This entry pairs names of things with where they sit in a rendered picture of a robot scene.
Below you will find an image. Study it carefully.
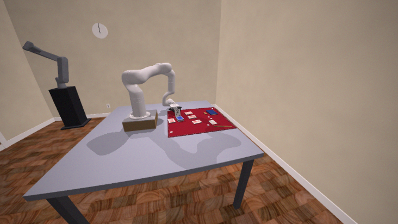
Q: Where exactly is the dark blue notebook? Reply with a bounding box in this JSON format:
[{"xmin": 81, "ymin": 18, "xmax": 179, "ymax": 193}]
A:
[{"xmin": 206, "ymin": 110, "xmax": 217, "ymax": 115}]

